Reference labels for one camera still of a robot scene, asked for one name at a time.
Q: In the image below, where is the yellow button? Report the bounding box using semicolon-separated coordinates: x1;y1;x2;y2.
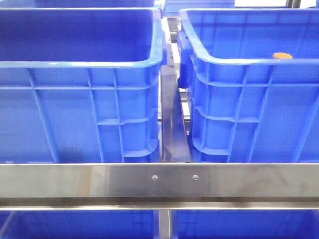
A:
272;52;293;59

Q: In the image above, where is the blue source bin with buttons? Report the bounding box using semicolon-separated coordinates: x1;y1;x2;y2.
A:
0;7;165;164

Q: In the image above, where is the steel shelf divider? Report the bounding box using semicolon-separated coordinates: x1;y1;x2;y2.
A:
160;17;191;163

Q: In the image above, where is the blue target bin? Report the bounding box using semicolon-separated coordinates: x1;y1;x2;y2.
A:
177;8;319;163

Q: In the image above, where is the lower right blue bin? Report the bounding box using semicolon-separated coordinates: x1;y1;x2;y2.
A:
173;210;319;239

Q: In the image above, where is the lower left blue bin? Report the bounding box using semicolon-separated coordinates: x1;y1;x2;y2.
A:
0;210;160;239

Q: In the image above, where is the steel shelf front rail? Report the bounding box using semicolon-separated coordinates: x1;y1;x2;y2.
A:
0;163;319;210

